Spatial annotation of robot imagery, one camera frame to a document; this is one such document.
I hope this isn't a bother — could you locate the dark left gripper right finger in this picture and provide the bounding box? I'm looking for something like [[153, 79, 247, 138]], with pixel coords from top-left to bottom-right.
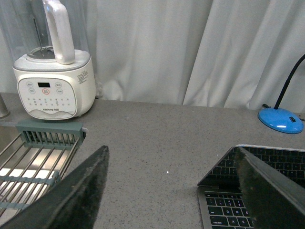
[[235, 147, 305, 229]]

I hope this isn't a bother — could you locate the white blender appliance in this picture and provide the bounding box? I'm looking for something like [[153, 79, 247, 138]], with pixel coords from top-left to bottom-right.
[[0, 0, 96, 120]]

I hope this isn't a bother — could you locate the grey laptop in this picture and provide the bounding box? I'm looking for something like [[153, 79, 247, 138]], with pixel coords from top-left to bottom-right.
[[197, 145, 305, 229]]

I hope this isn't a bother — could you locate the blue desk lamp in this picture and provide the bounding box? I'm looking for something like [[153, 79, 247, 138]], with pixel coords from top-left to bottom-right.
[[258, 55, 305, 134]]

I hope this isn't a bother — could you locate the white curtain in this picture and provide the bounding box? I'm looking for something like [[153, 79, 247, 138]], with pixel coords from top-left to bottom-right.
[[0, 0, 305, 118]]

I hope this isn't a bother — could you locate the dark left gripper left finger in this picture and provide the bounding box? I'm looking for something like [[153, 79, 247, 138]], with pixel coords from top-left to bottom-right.
[[1, 146, 110, 229]]

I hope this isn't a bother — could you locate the green sink drying rack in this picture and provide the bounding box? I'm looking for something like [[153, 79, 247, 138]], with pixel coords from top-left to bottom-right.
[[0, 120, 86, 222]]

